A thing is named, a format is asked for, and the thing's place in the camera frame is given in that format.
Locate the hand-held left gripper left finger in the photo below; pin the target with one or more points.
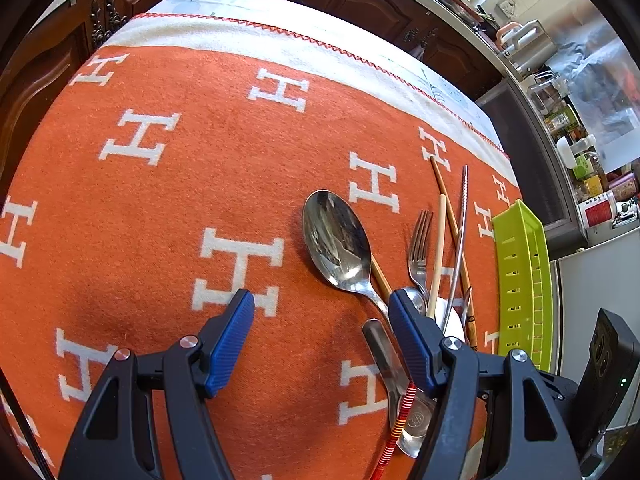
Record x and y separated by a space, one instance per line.
227 345

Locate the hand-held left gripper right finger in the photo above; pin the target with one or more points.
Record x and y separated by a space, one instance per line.
412 340

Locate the small steel spoon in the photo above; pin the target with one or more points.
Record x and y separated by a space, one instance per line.
416 301

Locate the white ceramic spoon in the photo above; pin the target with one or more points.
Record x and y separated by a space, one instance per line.
452 327

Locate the steel fork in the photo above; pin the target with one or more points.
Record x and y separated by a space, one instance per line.
419 265

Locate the large steel spoon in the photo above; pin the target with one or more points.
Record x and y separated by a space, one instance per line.
335 240

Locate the green plastic utensil tray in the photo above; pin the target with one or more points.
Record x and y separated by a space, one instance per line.
520 260

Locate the metal chopstick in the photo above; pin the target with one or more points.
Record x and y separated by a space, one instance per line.
465 195

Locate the dark brown wooden chopstick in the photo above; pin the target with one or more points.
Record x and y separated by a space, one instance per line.
442 185

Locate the white refrigerator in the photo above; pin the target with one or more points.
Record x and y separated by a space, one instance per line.
595 285

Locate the orange patterned blanket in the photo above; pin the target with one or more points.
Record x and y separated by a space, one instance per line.
175 210

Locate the red label jar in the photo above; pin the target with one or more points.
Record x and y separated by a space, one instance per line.
597 210

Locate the green jar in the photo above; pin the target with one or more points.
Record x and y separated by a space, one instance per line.
587 166

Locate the white bowl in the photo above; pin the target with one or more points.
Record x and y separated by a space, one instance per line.
565 152

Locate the grey built-in appliance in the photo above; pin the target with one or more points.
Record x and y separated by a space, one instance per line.
530 150

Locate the glass pitcher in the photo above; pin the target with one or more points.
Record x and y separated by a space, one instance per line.
547 91

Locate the steel electric kettle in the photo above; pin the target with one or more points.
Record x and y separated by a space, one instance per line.
530 45

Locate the wall poster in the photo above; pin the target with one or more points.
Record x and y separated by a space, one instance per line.
600 95

